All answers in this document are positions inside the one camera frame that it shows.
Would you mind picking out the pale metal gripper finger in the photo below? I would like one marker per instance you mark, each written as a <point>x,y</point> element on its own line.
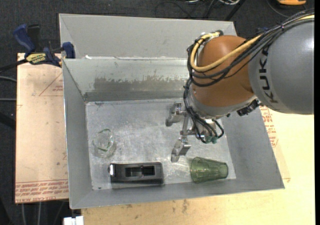
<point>180,148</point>
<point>178,110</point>

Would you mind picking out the green plastic cup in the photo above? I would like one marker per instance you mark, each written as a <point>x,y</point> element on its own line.
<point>212,170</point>

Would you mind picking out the black tape dispenser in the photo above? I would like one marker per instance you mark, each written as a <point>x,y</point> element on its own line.
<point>152,177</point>

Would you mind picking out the grey metal bin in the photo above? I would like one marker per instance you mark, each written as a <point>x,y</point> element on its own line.
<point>140,129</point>

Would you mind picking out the clear glass cup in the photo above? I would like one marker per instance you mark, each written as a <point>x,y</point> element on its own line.
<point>103,144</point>

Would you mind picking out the brown cardboard board, red print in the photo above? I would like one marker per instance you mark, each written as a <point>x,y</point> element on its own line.
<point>37,119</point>

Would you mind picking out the black cylinder on white bracket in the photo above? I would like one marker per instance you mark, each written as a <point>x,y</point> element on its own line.
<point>247,109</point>

